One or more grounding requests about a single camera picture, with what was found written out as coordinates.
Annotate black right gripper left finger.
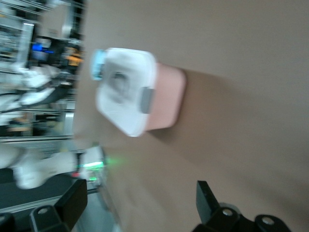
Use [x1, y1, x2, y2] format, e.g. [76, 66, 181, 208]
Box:
[0, 179, 88, 232]

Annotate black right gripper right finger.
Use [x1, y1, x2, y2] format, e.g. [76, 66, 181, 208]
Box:
[197, 180, 293, 232]

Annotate white lid pink lunch box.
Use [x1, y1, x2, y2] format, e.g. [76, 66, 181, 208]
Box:
[95, 47, 187, 138]

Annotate cluttered equipment shelving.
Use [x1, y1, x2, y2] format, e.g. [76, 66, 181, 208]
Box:
[0, 0, 85, 143]

